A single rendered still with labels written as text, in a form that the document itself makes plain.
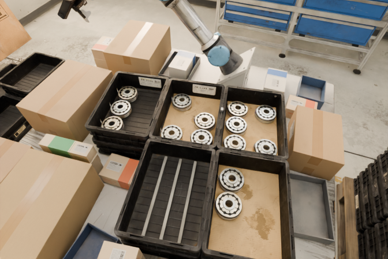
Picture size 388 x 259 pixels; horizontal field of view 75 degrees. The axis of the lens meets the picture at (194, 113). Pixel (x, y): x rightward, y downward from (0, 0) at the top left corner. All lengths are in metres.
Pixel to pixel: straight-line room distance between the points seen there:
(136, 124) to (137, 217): 0.46
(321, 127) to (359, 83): 1.93
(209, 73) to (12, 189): 1.24
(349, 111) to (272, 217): 1.95
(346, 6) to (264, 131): 1.95
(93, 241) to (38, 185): 0.31
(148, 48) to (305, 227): 1.28
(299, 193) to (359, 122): 1.63
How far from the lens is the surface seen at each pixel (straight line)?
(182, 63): 1.68
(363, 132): 2.77
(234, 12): 3.07
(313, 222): 1.29
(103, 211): 1.26
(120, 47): 1.70
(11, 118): 2.30
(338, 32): 3.12
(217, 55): 1.34
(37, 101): 1.49
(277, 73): 1.70
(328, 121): 1.43
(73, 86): 1.50
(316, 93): 1.79
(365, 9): 3.04
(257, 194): 1.12
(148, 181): 1.13
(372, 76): 3.45
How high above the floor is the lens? 1.83
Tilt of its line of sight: 49 degrees down
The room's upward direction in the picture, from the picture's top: 1 degrees clockwise
